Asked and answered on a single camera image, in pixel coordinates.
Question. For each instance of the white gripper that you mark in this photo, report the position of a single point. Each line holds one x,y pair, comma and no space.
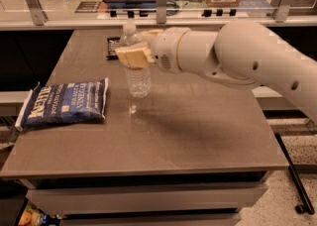
164,49

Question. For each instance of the clear plastic water bottle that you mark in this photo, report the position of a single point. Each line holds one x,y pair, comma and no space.
138,79

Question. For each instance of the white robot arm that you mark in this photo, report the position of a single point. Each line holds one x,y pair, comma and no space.
242,54

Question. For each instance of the blue Kettle chip bag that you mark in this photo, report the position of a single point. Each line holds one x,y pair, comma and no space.
66,103

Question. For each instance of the grey upper drawer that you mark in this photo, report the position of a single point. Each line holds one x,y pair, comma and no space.
147,198

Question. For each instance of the grey drawer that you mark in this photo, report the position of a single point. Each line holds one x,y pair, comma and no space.
147,198
223,219

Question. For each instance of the grey lower drawer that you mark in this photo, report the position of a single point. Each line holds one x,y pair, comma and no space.
223,219

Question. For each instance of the colourful snack box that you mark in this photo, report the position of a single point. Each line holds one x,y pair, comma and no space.
33,216

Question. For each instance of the black floor bar with wheel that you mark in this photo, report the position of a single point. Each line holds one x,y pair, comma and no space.
306,205

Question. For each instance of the left metal glass post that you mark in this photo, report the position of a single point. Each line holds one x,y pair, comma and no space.
37,12

